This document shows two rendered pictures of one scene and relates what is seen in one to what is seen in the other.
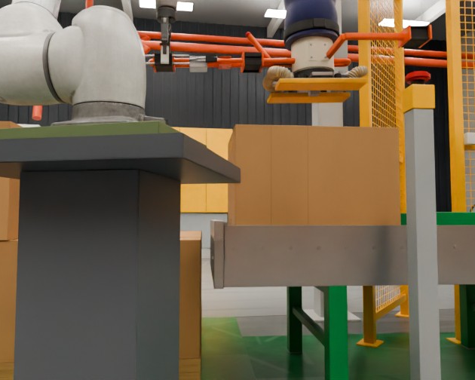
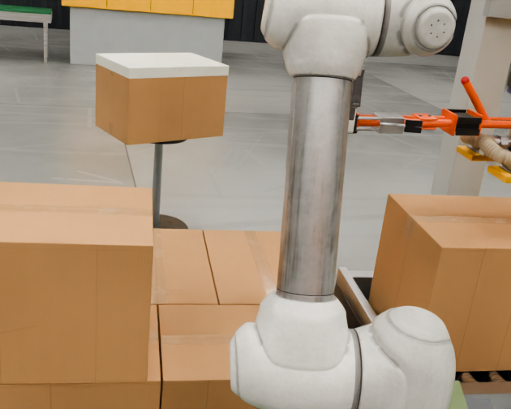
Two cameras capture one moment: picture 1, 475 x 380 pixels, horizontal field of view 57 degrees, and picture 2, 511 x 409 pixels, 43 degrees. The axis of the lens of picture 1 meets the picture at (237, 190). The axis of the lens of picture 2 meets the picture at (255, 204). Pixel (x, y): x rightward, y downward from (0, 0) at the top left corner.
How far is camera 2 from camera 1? 1.24 m
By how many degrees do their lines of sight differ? 26
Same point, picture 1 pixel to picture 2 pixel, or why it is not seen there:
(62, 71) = not seen: outside the picture
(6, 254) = (144, 395)
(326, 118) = (486, 72)
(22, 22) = (324, 349)
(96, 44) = (423, 397)
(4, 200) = (143, 339)
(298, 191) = (497, 323)
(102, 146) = not seen: outside the picture
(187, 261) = not seen: hidden behind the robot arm
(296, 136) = not seen: outside the picture
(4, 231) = (143, 373)
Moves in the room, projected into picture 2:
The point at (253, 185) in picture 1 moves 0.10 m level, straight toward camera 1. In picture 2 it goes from (448, 317) to (460, 337)
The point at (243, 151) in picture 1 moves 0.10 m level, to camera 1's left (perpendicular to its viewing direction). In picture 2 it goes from (445, 279) to (410, 277)
